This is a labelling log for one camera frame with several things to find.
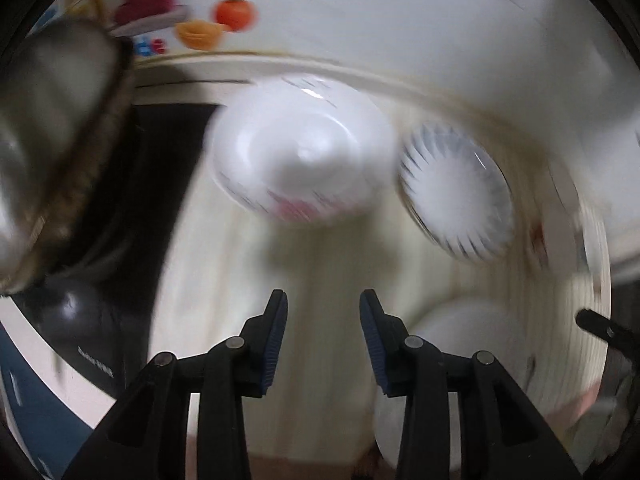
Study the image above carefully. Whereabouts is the large white floral bowl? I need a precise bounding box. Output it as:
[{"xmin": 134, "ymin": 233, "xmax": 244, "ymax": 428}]
[{"xmin": 372, "ymin": 299, "xmax": 539, "ymax": 480}]

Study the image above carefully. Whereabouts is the white plate with colourful spots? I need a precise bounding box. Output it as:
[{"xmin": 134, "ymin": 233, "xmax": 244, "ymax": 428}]
[{"xmin": 527, "ymin": 174, "xmax": 603, "ymax": 289}]

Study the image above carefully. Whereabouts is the black induction cooker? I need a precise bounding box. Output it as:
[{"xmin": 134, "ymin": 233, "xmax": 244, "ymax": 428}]
[{"xmin": 12, "ymin": 104, "xmax": 216, "ymax": 398}]

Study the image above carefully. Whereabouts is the blue striped white plate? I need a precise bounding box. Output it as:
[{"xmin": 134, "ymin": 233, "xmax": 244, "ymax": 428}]
[{"xmin": 398, "ymin": 122, "xmax": 515, "ymax": 262}]

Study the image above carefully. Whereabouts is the small white floral plate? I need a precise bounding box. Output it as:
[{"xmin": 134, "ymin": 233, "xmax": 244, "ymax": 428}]
[{"xmin": 204, "ymin": 73, "xmax": 399, "ymax": 224}]

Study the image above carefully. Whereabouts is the stainless steel pot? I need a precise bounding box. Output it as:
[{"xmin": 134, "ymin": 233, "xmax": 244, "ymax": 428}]
[{"xmin": 1, "ymin": 18, "xmax": 134, "ymax": 295}]

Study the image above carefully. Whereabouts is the fruit pattern wall sticker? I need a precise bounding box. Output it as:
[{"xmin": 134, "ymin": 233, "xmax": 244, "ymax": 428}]
[{"xmin": 32, "ymin": 0, "xmax": 258, "ymax": 58}]

